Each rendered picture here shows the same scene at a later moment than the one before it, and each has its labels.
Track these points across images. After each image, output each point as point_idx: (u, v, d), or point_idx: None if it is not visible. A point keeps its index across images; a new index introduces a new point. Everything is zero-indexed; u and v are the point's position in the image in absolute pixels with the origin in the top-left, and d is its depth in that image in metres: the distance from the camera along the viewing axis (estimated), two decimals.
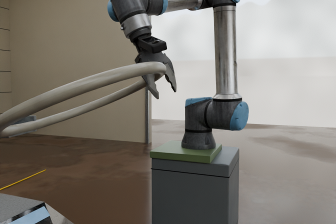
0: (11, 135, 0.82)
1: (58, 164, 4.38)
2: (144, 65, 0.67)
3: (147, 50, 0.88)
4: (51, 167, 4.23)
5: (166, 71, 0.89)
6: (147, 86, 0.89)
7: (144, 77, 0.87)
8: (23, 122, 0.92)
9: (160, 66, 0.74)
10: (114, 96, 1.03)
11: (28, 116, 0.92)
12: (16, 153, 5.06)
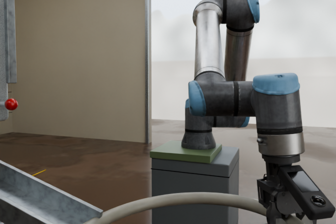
0: None
1: (58, 164, 4.38)
2: None
3: None
4: (51, 167, 4.23)
5: None
6: None
7: None
8: (85, 214, 0.68)
9: None
10: (206, 199, 0.75)
11: (93, 209, 0.68)
12: (16, 153, 5.06)
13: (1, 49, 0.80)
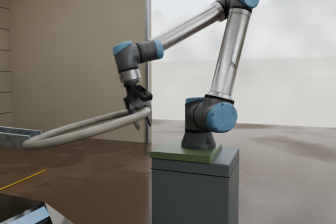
0: None
1: (58, 164, 4.38)
2: (143, 114, 1.04)
3: (136, 95, 1.24)
4: (51, 167, 4.23)
5: None
6: None
7: (131, 114, 1.23)
8: (31, 135, 1.18)
9: (149, 112, 1.12)
10: (100, 118, 1.35)
11: (35, 131, 1.18)
12: (16, 153, 5.06)
13: None
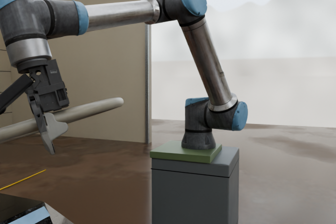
0: None
1: (58, 164, 4.38)
2: (97, 105, 0.75)
3: None
4: (51, 167, 4.23)
5: None
6: None
7: None
8: None
9: (115, 103, 0.82)
10: None
11: None
12: (16, 153, 5.06)
13: None
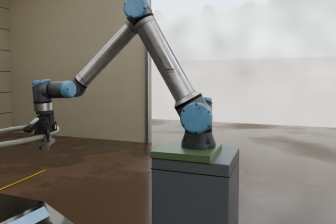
0: None
1: (58, 164, 4.38)
2: (58, 129, 1.69)
3: None
4: (51, 167, 4.23)
5: (44, 138, 1.54)
6: (37, 140, 1.59)
7: None
8: None
9: None
10: (10, 129, 1.84)
11: None
12: (16, 153, 5.06)
13: None
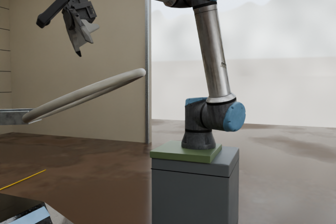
0: (29, 122, 1.08)
1: (58, 164, 4.38)
2: (137, 71, 1.03)
3: (63, 12, 0.90)
4: (51, 167, 4.23)
5: (77, 27, 0.87)
6: None
7: (68, 35, 0.96)
8: None
9: (145, 71, 1.11)
10: (98, 92, 1.35)
11: None
12: (16, 153, 5.06)
13: None
